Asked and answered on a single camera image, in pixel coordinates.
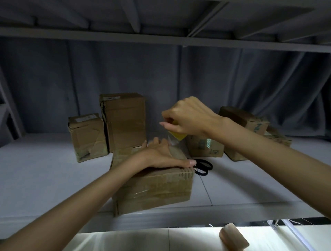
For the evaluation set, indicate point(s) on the person's left hand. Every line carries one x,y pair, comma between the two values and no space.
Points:
163,155

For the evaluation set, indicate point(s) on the person's right hand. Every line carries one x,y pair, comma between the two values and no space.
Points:
194,116

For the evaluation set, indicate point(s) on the person's right thumb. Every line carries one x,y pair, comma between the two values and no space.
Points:
169,127

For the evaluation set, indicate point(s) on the person's left thumb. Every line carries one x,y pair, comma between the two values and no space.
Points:
183,163

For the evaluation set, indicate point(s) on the yellow tape roll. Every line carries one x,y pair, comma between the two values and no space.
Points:
178,135

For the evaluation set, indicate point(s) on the wide taped cardboard box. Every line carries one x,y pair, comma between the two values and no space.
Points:
155,188

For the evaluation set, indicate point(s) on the person's right forearm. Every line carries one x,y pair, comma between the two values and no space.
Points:
271,160

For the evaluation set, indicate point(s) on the person's left forearm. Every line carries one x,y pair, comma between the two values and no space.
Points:
77,206

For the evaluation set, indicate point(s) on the black scissors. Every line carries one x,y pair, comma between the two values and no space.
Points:
203,166

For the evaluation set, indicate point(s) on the cardboard box with green print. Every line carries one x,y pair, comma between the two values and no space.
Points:
204,147

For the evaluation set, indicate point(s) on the tall cardboard box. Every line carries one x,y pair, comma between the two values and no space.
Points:
125,121

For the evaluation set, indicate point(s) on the tilted cardboard box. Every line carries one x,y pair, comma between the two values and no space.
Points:
240,121

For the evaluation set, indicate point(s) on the small torn cardboard box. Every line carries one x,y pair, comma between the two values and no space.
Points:
86,137

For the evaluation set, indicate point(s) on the wooden block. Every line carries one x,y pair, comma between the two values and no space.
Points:
232,236

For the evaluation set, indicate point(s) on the flat cardboard box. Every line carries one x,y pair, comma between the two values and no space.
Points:
280,138

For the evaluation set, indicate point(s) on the grey curtain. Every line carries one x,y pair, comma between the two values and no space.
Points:
77,77

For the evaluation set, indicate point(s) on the grey shelf upright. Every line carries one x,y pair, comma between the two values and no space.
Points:
9,108

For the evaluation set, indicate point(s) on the grey metal shelf frame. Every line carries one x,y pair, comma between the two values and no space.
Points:
165,38

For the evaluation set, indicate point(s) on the white metal rail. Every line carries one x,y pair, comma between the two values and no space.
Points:
292,232

